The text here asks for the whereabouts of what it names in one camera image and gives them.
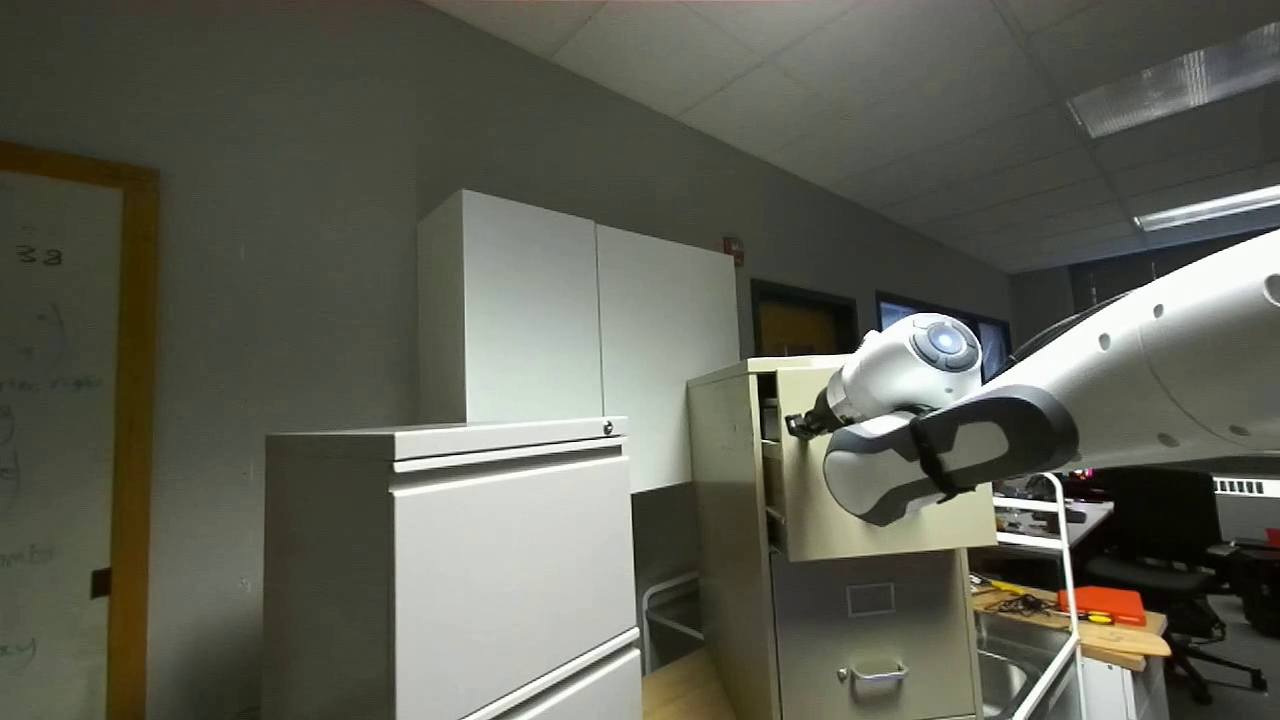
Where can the wood framed whiteboard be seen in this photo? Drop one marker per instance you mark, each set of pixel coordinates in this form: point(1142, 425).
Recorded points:
point(54, 425)

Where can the gray lateral file cabinet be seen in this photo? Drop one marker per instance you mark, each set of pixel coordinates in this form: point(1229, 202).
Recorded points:
point(506, 572)

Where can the white tall storage cabinet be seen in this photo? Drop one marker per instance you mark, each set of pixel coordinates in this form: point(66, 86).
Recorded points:
point(534, 321)

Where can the orange tool box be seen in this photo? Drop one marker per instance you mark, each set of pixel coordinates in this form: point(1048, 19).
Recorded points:
point(1107, 604)

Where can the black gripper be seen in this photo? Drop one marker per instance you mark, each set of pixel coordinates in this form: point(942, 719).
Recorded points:
point(809, 423)

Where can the large ceiling light panel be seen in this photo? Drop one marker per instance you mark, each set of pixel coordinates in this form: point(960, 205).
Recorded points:
point(1175, 83)

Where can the black office chair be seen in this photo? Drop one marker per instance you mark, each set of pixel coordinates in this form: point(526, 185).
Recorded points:
point(1175, 532)

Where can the beige cabinet drawer with label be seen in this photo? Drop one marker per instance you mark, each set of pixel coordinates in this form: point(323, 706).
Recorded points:
point(815, 514)

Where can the narrow ceiling light strip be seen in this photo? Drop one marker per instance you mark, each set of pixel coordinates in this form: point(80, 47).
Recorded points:
point(1207, 210)

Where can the beige file cabinet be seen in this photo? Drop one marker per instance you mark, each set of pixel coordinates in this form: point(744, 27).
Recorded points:
point(725, 532)

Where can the white metal tube frame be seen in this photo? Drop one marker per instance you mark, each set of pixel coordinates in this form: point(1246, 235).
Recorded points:
point(1069, 587)

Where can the dark doorway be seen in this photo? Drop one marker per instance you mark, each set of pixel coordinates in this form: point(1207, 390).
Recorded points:
point(801, 321)

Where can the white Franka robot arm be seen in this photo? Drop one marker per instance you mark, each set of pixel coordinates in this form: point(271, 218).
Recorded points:
point(1175, 374)

